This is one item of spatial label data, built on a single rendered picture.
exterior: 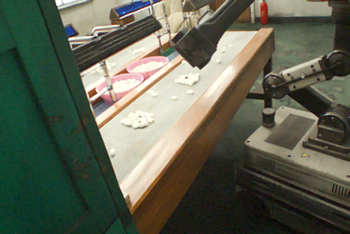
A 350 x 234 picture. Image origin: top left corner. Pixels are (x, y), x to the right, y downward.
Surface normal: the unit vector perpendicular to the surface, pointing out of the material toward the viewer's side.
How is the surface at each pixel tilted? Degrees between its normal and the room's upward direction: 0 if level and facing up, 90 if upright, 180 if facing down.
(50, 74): 90
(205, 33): 71
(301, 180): 90
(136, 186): 0
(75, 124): 90
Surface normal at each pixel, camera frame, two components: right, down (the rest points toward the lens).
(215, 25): 0.09, 0.16
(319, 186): -0.76, 0.36
